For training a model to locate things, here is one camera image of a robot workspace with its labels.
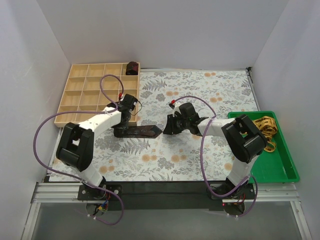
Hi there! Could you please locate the dark brown patterned tie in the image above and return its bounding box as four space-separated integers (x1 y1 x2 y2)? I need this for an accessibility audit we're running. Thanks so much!
113 125 163 139

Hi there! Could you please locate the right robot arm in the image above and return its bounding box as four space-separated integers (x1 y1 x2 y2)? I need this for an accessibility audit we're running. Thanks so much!
163 100 268 199

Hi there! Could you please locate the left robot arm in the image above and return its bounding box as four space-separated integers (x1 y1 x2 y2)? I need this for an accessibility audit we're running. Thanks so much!
56 94 138 200

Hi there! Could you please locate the rolled dark red tie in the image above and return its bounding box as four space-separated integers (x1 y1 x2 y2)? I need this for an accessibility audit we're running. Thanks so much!
125 61 139 76

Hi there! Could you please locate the wooden compartment tray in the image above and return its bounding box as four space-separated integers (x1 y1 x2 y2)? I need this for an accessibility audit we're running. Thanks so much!
54 62 140 128

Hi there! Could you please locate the yellow patterned tie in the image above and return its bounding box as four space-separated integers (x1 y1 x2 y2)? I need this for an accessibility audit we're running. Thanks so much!
253 116 278 153

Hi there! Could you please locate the green plastic bin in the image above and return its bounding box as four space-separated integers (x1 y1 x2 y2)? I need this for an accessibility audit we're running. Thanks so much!
227 111 300 183

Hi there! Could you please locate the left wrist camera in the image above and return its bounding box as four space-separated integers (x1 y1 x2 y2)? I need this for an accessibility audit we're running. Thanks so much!
118 92 124 101

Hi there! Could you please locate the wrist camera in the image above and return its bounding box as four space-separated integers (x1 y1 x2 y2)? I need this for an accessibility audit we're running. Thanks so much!
168 100 182 118
118 92 124 101

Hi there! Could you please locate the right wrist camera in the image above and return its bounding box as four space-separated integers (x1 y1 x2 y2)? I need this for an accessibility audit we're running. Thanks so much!
168 100 182 118

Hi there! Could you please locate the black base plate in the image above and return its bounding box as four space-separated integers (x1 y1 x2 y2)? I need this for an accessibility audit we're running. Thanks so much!
77 181 255 211

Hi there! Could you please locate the aluminium frame rail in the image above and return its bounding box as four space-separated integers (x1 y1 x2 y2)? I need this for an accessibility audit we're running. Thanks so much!
21 182 312 240

